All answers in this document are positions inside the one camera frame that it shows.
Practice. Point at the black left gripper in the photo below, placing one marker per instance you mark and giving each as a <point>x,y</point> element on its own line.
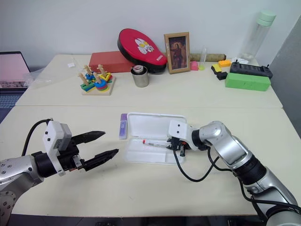
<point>68,159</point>

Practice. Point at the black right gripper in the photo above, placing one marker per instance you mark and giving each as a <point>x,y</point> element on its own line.
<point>176,144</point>

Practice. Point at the red capped marker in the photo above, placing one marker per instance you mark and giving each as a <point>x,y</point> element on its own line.
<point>154,143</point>

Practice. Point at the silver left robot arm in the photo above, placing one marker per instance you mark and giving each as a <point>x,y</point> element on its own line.
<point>14,169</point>

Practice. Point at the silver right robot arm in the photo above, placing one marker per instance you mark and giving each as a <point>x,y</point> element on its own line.
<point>227,141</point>

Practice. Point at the white plastic pencil case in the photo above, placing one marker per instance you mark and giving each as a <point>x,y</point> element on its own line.
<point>150,124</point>

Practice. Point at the red black oval case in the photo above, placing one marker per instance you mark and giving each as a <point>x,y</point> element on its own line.
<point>141,47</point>

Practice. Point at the wooden shape stacking toy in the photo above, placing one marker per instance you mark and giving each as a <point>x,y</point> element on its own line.
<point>97,82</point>

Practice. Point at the steel cup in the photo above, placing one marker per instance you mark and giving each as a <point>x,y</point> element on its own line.
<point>140,78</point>

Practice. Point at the clear plastic bag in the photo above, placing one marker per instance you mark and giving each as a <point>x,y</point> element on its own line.
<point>51,75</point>

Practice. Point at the pink small cup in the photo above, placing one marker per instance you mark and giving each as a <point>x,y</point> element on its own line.
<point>194,66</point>

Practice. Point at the red rectangular box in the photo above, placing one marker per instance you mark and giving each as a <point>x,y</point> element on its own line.
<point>105,61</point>

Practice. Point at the black small block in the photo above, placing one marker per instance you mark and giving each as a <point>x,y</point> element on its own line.
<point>222,76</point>

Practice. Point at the red white item in cup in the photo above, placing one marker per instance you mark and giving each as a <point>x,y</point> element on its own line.
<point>138,69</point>

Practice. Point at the yellow black sponge block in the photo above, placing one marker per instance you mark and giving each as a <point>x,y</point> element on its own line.
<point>216,68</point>

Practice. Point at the clear tube with green base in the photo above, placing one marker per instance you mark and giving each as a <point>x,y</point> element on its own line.
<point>202,61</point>

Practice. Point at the wooden framed portrait picture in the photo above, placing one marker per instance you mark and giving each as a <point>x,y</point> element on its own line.
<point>177,53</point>

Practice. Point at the green rectangular block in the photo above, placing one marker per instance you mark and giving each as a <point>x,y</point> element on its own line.
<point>247,82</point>

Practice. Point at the blue patterned mat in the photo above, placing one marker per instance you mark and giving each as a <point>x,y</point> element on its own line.
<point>9,101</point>

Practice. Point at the orange toy brick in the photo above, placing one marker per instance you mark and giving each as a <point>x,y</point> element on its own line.
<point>224,63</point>

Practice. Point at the bamboo stick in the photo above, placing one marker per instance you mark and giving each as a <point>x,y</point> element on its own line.
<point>214,56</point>

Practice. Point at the black ribbed tray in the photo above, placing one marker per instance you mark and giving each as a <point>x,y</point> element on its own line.
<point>250,70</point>

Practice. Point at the white crumpled wrapper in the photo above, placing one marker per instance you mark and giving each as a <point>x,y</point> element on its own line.
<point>241,60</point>

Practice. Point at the laptop with pink screen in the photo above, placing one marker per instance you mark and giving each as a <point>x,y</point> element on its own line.
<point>10,68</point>

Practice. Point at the grey partition panel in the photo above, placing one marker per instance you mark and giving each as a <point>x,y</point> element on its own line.
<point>289,77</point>

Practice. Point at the clear bottle with green lid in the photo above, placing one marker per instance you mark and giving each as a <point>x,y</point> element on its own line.
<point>256,37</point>

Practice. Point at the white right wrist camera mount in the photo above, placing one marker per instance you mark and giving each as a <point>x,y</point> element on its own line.
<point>178,128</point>

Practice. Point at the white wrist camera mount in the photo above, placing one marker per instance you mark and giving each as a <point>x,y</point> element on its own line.
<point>178,128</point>
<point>52,131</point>

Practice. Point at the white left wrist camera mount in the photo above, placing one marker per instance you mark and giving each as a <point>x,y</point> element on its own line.
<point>52,131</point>

